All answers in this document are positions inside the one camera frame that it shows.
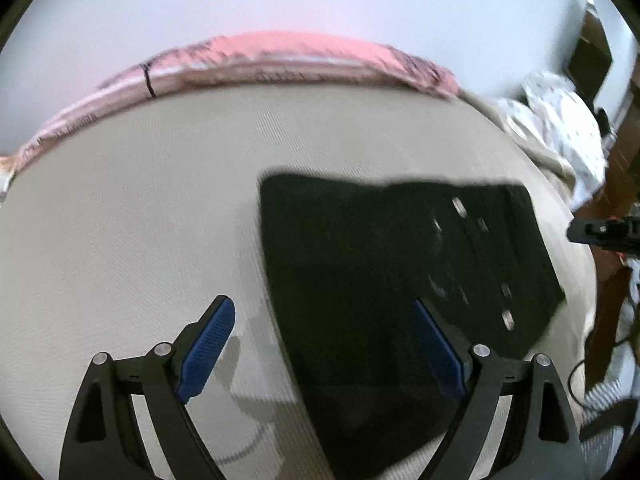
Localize grey striped cloth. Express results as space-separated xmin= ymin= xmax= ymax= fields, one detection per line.
xmin=580 ymin=377 xmax=640 ymax=466

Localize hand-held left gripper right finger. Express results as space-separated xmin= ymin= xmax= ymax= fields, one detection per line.
xmin=409 ymin=297 xmax=588 ymax=480

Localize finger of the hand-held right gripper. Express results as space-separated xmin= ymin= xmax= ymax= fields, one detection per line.
xmin=566 ymin=216 xmax=640 ymax=253

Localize black pants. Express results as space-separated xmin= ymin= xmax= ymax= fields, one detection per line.
xmin=257 ymin=172 xmax=568 ymax=480

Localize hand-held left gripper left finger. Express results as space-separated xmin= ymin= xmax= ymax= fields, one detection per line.
xmin=59 ymin=294 xmax=237 ymax=480

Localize beige bed mattress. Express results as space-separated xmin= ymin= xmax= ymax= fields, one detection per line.
xmin=0 ymin=82 xmax=601 ymax=480

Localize pink blanket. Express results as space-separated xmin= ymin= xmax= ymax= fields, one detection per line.
xmin=0 ymin=30 xmax=461 ymax=181

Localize brown wooden furniture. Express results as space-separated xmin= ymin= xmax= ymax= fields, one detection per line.
xmin=567 ymin=0 xmax=640 ymax=386

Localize white printed cloth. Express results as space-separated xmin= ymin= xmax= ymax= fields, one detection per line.
xmin=492 ymin=70 xmax=608 ymax=206

